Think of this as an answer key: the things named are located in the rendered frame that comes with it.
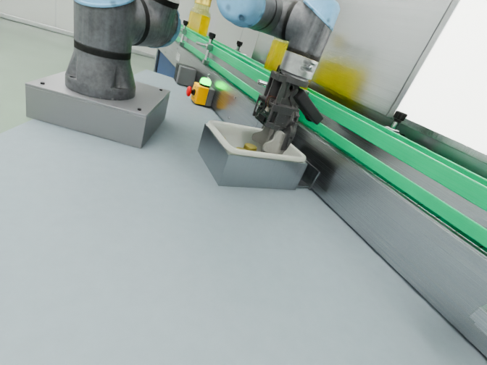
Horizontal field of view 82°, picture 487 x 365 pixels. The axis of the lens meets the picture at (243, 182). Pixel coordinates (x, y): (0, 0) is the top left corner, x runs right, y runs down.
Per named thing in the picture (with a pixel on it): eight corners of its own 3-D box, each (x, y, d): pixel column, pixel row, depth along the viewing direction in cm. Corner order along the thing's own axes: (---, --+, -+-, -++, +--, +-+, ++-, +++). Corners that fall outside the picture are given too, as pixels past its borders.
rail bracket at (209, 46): (209, 66, 125) (217, 35, 119) (193, 62, 121) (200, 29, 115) (206, 64, 128) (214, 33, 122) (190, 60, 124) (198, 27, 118)
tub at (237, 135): (297, 189, 73) (311, 159, 69) (218, 185, 62) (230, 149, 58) (266, 157, 86) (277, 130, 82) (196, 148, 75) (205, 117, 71)
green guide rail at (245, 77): (269, 108, 84) (278, 82, 80) (266, 108, 83) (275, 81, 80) (161, 28, 214) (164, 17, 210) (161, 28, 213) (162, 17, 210)
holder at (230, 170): (311, 190, 76) (323, 166, 73) (218, 185, 62) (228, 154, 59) (280, 160, 89) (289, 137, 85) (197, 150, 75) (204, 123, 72)
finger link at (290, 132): (272, 145, 70) (282, 111, 67) (278, 146, 71) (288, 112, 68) (283, 151, 66) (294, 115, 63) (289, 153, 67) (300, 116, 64)
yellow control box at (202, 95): (210, 108, 115) (215, 90, 112) (193, 104, 112) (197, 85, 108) (205, 102, 121) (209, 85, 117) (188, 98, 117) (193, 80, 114)
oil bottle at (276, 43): (274, 96, 109) (296, 38, 99) (261, 93, 106) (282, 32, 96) (267, 92, 113) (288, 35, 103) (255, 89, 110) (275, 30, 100)
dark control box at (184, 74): (193, 88, 136) (197, 70, 132) (176, 84, 132) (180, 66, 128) (188, 83, 142) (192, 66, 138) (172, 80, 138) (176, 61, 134)
